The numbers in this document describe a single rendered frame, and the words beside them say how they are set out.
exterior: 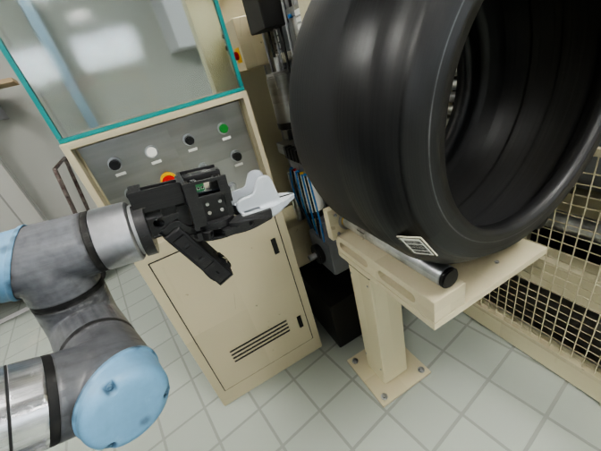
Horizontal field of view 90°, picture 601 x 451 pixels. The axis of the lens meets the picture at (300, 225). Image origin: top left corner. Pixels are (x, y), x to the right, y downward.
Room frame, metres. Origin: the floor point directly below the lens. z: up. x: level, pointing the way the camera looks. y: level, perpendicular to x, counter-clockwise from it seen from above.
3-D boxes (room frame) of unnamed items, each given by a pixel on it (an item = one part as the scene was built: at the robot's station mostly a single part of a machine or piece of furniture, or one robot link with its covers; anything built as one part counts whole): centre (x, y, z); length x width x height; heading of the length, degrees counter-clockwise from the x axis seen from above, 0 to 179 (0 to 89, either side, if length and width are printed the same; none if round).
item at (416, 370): (0.87, -0.22, 0.01); 0.27 x 0.27 x 0.02; 20
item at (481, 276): (0.64, -0.32, 0.80); 0.37 x 0.36 x 0.02; 110
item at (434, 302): (0.59, -0.19, 0.83); 0.36 x 0.09 x 0.06; 20
